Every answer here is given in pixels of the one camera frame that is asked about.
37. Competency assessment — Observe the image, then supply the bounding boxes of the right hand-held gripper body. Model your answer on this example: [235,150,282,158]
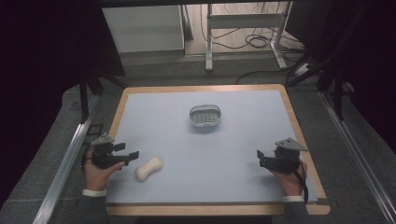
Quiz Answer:
[270,137,309,175]

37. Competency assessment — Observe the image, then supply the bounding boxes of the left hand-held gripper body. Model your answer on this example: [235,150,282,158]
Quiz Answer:
[90,133,131,171]

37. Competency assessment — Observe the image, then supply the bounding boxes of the white soap bar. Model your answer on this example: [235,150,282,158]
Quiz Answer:
[134,155,164,182]

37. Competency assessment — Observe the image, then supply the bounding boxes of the grey oval soap dish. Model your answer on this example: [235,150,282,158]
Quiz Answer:
[189,104,222,128]

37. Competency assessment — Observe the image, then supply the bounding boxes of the person's left hand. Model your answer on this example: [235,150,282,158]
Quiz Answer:
[82,148,126,191]

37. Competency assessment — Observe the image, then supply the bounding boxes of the person's right hand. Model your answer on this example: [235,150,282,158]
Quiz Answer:
[269,159,308,198]

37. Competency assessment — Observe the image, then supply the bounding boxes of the light blue table mat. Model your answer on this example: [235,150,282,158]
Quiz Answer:
[106,90,318,205]

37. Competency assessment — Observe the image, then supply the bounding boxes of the black metal stand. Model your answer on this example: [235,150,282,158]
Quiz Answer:
[285,3,372,121]
[78,69,129,125]

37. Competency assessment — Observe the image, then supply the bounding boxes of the white power strip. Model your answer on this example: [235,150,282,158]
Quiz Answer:
[293,63,314,77]

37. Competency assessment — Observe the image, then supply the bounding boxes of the dark curtain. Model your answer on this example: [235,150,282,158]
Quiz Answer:
[0,0,126,200]
[285,0,396,153]

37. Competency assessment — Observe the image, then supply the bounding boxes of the white cabinet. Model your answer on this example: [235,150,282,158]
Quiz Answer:
[102,5,186,54]

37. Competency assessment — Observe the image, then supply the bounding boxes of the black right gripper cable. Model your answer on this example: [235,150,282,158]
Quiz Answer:
[292,160,310,205]

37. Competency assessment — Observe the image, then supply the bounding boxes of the aluminium rail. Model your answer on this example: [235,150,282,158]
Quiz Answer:
[32,94,101,224]
[319,91,396,224]

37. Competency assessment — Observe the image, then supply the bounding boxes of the black floor cables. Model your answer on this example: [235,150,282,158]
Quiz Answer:
[200,3,307,86]

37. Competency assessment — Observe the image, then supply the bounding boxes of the white metal desk frame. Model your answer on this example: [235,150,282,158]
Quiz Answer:
[205,0,293,73]

